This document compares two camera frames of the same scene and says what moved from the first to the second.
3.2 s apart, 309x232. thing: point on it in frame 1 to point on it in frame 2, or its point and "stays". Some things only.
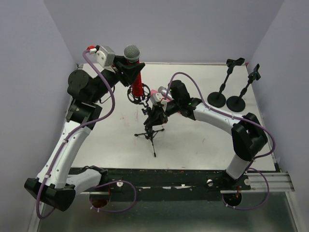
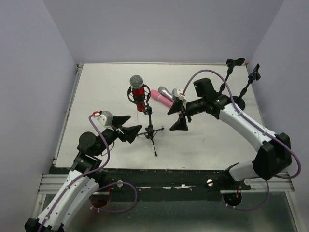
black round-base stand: (237, 104) stays
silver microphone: (162, 90) stays
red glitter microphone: (132, 54) to (136, 82)
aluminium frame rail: (259, 182) stays
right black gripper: (159, 110) to (183, 110)
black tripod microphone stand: (149, 130) stays
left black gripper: (121, 71) to (118, 131)
